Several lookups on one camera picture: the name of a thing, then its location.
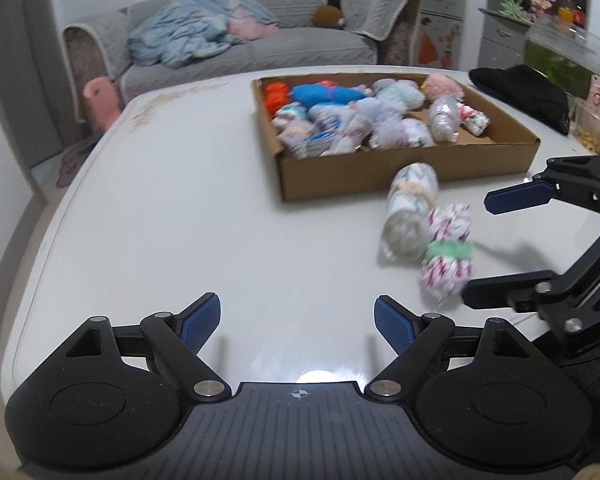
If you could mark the pink fluffy sock roll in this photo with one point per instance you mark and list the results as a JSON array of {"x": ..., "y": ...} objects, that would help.
[{"x": 442, "y": 86}]

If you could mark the pink cloth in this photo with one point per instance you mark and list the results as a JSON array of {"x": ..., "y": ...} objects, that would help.
[{"x": 252, "y": 29}]

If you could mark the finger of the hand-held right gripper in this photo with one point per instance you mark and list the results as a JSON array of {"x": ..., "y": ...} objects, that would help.
[
  {"x": 520, "y": 197},
  {"x": 510, "y": 292}
]

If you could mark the pink floor mat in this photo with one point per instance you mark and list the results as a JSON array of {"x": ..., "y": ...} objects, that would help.
[{"x": 75, "y": 160}]

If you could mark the flower printed refrigerator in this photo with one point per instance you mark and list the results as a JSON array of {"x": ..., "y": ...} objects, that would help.
[{"x": 440, "y": 35}]

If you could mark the pink plastic stool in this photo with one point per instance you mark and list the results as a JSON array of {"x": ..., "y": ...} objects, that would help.
[{"x": 102, "y": 100}]

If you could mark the clear plastic container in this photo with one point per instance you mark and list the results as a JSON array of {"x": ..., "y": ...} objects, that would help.
[{"x": 597, "y": 132}]

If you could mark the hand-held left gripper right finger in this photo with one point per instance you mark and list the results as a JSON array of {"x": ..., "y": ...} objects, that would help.
[{"x": 395, "y": 322}]

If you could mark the blue sock roll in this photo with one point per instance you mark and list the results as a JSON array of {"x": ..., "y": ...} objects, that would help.
[{"x": 320, "y": 94}]

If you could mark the white green sock roll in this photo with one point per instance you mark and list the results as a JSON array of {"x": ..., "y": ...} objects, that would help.
[{"x": 405, "y": 210}]

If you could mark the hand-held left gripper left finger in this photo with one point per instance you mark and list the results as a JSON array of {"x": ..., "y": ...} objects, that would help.
[{"x": 202, "y": 317}]

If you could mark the green succulent plant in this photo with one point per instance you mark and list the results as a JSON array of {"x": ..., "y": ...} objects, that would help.
[{"x": 512, "y": 9}]

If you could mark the grey sofa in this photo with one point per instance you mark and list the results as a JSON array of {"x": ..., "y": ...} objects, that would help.
[{"x": 305, "y": 45}]

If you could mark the black knitted hat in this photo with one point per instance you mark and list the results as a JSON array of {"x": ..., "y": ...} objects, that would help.
[{"x": 520, "y": 90}]

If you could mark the light blue blanket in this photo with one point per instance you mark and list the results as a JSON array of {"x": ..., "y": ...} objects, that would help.
[{"x": 180, "y": 35}]

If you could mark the brown plush toy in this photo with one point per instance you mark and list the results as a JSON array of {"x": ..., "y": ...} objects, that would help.
[{"x": 329, "y": 16}]

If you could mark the glass fish tank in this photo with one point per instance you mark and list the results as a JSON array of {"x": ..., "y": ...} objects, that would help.
[{"x": 555, "y": 60}]

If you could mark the shallow cardboard box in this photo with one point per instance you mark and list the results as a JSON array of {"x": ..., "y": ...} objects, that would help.
[{"x": 340, "y": 175}]

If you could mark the clear plastic sock roll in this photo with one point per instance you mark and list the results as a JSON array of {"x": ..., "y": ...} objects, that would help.
[{"x": 442, "y": 120}]

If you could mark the white red patterned sock roll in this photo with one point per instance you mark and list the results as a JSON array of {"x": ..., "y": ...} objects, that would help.
[{"x": 447, "y": 270}]

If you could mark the grey knitted sofa throw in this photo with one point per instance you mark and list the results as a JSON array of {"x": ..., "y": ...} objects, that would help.
[{"x": 380, "y": 5}]

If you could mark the orange sock roll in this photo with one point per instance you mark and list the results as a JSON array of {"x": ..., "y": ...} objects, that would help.
[{"x": 275, "y": 97}]

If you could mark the pile of socks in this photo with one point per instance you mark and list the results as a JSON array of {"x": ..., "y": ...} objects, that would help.
[{"x": 370, "y": 120}]

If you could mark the dark grey door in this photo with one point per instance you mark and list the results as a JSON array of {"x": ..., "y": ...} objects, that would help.
[{"x": 10, "y": 110}]

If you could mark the grey drawer cabinet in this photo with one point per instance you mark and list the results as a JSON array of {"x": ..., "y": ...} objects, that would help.
[{"x": 500, "y": 40}]

